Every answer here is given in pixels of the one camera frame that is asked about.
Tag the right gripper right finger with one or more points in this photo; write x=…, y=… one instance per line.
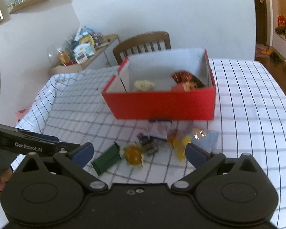
x=205, y=164

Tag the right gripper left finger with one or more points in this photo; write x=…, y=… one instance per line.
x=72, y=164

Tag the light blue cookie packet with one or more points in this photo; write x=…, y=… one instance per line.
x=205, y=139

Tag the yellow snack packet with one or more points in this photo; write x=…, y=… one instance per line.
x=179, y=142

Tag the green snack packet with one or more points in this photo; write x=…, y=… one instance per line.
x=107, y=159

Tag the white blue snack bag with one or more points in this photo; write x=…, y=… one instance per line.
x=158, y=129

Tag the dark wrapped small candy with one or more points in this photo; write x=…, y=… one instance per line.
x=149, y=146

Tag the gold wrapped round candy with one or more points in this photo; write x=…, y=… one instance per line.
x=133, y=155

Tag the white checked tablecloth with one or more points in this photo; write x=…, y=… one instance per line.
x=250, y=117

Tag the cream snack in box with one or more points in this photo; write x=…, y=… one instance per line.
x=143, y=85

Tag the orange drink bottle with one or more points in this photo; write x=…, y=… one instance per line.
x=64, y=57

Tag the pink digital timer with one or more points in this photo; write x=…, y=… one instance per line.
x=81, y=58

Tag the red cardboard box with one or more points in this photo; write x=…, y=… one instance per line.
x=125, y=102

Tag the wooden side cabinet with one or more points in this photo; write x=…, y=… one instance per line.
x=102, y=58

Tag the tissue pack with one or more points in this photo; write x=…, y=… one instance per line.
x=86, y=49

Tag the yellow clock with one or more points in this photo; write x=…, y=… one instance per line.
x=87, y=39

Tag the brown wooden chair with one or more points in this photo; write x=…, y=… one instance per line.
x=143, y=43

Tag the wooden wall shelf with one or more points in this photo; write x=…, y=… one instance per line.
x=15, y=7

